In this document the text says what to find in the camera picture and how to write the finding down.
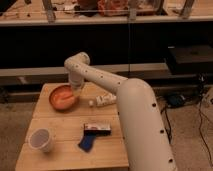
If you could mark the orange pepper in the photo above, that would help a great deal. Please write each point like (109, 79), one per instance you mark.
(64, 97)

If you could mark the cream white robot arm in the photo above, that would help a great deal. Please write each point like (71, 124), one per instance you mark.
(145, 136)

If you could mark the orange ceramic bowl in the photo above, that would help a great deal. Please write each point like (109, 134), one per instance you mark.
(64, 105)

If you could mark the clear plastic bottle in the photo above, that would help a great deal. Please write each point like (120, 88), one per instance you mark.
(103, 100)

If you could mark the dark rectangular box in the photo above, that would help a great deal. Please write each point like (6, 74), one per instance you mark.
(97, 129)

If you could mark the wooden table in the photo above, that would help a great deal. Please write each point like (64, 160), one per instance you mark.
(108, 152)

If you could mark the blue cloth piece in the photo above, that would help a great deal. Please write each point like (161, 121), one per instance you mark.
(86, 143)

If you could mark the orange item on shelf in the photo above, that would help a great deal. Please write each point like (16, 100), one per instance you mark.
(113, 7)

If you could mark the white paper cup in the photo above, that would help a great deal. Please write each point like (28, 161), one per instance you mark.
(41, 139)

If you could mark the black box on shelf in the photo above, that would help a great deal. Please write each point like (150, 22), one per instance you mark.
(190, 60)

